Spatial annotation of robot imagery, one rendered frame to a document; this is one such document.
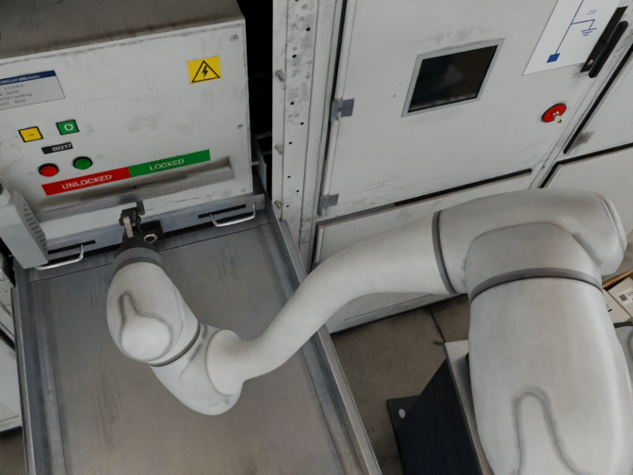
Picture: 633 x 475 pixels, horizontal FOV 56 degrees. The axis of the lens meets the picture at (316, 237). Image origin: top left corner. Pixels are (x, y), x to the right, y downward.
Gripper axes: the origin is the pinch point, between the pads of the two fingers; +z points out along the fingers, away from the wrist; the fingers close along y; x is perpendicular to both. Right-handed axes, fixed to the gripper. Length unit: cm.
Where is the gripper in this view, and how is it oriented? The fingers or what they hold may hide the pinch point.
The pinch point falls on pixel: (131, 219)
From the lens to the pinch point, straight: 122.1
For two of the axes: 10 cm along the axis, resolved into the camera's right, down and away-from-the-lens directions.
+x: 9.4, -2.5, 2.3
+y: 1.0, 8.6, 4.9
